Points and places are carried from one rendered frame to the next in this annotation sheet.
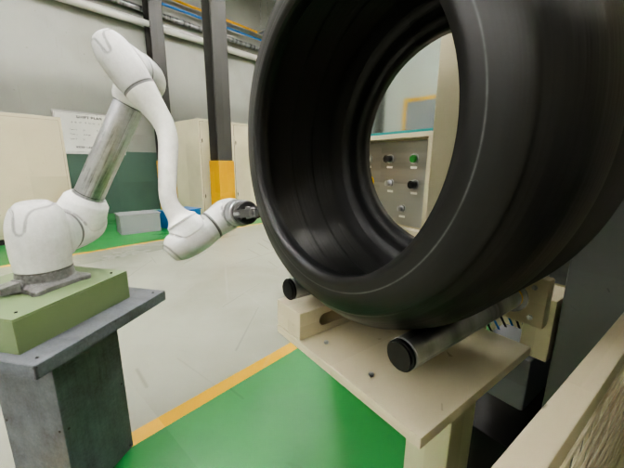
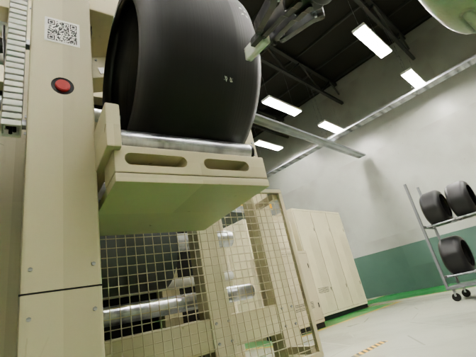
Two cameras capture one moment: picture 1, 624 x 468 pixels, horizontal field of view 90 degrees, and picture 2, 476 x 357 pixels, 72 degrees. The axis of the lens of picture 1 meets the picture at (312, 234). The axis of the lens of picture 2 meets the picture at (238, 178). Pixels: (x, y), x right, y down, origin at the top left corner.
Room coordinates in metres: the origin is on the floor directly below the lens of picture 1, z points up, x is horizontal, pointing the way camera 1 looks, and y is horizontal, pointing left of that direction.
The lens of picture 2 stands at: (1.39, 0.01, 0.53)
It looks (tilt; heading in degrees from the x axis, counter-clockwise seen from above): 21 degrees up; 181
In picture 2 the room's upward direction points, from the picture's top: 12 degrees counter-clockwise
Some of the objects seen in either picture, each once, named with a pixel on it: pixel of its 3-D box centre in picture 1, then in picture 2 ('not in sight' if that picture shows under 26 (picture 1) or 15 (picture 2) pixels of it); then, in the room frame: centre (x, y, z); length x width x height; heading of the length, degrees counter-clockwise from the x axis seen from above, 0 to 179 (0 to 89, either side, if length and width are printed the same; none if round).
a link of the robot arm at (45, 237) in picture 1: (40, 233); not in sight; (1.00, 0.89, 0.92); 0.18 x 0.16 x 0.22; 7
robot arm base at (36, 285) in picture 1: (39, 277); not in sight; (0.97, 0.89, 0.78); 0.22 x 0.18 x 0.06; 162
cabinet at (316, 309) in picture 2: not in sight; (287, 292); (-4.42, 0.34, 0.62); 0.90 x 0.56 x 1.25; 138
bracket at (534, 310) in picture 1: (448, 274); (95, 168); (0.70, -0.32, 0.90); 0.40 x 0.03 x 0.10; 37
